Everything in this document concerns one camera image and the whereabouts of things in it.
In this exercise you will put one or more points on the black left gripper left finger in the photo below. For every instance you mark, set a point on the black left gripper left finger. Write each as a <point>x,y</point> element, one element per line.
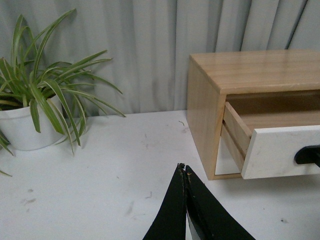
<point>170,221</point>

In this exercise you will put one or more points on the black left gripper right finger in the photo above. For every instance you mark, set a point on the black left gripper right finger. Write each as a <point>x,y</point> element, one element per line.
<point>207,218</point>

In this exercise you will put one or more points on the white drawer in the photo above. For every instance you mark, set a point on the white drawer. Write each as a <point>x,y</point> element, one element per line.
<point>264,145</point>

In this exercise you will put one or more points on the wooden drawer cabinet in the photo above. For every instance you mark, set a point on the wooden drawer cabinet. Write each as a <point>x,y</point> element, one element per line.
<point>253,82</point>

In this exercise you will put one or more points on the green spider plant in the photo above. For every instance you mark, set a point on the green spider plant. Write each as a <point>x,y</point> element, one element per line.
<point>58,89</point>

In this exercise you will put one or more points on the white plant pot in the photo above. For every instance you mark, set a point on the white plant pot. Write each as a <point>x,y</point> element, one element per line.
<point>18,127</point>

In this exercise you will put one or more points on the grey curtain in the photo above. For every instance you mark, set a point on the grey curtain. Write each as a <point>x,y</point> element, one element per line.
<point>149,41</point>

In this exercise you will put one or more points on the black drawer handle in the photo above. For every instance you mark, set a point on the black drawer handle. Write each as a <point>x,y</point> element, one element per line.
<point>308,155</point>

